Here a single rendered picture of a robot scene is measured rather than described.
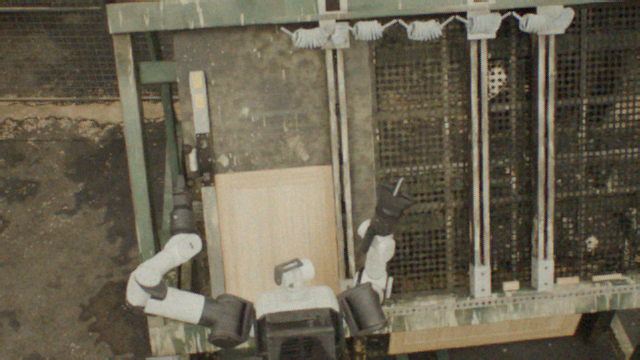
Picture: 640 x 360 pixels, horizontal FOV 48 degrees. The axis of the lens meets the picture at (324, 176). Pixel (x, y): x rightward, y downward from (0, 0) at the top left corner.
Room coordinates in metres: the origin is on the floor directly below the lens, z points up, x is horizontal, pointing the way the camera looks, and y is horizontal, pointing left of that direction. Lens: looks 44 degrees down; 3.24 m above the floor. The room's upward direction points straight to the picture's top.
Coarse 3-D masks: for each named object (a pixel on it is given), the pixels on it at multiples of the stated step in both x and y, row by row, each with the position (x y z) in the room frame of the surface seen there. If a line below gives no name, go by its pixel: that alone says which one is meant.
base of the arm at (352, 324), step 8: (352, 288) 1.40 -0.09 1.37; (360, 288) 1.39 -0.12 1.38; (368, 288) 1.40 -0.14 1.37; (344, 296) 1.38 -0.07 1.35; (352, 296) 1.38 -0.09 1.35; (344, 304) 1.36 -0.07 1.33; (344, 312) 1.34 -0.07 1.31; (352, 312) 1.35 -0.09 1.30; (352, 320) 1.32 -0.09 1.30; (384, 320) 1.32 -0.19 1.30; (352, 328) 1.31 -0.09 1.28; (368, 328) 1.29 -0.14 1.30; (376, 328) 1.29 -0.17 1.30
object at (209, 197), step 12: (192, 72) 2.09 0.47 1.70; (192, 84) 2.07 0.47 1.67; (204, 84) 2.07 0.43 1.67; (192, 96) 2.04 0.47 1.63; (204, 96) 2.05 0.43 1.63; (204, 108) 2.03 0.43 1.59; (204, 120) 2.00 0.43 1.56; (204, 132) 1.98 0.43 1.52; (204, 192) 1.86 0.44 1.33; (204, 204) 1.83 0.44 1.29; (216, 204) 1.84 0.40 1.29; (204, 216) 1.81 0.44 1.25; (216, 216) 1.81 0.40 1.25; (216, 228) 1.79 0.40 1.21; (216, 240) 1.76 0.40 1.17; (216, 252) 1.74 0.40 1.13; (216, 264) 1.71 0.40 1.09; (216, 276) 1.69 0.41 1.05; (216, 288) 1.66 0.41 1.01
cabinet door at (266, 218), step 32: (224, 192) 1.88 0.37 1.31; (256, 192) 1.89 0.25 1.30; (288, 192) 1.90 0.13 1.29; (320, 192) 1.91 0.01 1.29; (224, 224) 1.81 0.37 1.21; (256, 224) 1.82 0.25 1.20; (288, 224) 1.83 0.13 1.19; (320, 224) 1.84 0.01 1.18; (224, 256) 1.75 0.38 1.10; (256, 256) 1.76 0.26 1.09; (288, 256) 1.76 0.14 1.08; (320, 256) 1.77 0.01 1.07; (256, 288) 1.69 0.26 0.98
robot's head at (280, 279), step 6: (282, 264) 1.42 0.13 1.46; (288, 264) 1.43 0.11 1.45; (300, 264) 1.42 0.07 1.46; (276, 270) 1.40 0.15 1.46; (282, 270) 1.39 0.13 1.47; (288, 270) 1.39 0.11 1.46; (276, 276) 1.39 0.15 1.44; (282, 276) 1.38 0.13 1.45; (276, 282) 1.38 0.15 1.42; (282, 282) 1.38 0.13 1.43
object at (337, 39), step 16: (320, 0) 2.20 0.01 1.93; (336, 32) 2.06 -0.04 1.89; (336, 48) 2.13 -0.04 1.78; (336, 64) 2.14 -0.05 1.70; (336, 80) 2.12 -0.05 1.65; (336, 96) 2.09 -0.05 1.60; (336, 112) 2.03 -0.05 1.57; (336, 128) 2.01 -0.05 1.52; (336, 144) 1.97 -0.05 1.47; (336, 160) 1.94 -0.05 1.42; (336, 176) 1.90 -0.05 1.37; (336, 192) 1.87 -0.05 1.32; (336, 208) 1.84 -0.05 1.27; (336, 224) 1.82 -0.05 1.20; (352, 224) 1.81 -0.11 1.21; (352, 240) 1.78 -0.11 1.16; (352, 256) 1.74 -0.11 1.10; (352, 272) 1.71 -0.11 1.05
